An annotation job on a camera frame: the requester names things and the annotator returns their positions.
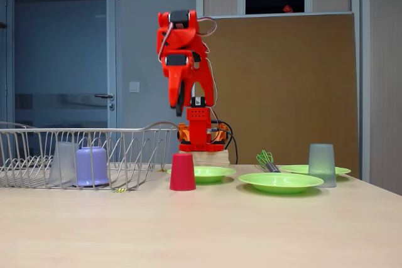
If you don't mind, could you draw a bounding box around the red plastic cup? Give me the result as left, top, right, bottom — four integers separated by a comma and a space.
169, 153, 197, 192

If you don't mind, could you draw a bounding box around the green plastic plate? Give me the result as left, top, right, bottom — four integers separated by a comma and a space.
166, 166, 237, 184
278, 164, 352, 178
237, 172, 325, 195

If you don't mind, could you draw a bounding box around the green whisk with metal handle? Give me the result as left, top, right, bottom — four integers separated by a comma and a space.
256, 150, 281, 174

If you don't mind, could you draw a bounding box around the purple plastic mug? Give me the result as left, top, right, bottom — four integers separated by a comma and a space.
72, 146, 110, 187

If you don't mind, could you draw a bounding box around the grey translucent plastic cup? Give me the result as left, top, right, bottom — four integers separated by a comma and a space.
308, 143, 337, 188
47, 141, 79, 187

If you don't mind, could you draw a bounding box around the orange table clamp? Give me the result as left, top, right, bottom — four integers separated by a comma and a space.
177, 122, 190, 143
214, 122, 232, 143

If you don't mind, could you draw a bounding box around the wooden base block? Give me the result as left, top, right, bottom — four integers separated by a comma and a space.
178, 150, 231, 167

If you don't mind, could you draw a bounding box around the grey framed glass door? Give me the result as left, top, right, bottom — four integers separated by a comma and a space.
6, 0, 117, 131

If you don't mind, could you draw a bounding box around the black power cable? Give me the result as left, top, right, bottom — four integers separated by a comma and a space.
212, 119, 239, 165

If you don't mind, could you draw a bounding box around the metal wire dish rack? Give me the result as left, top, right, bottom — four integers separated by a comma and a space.
0, 121, 180, 191

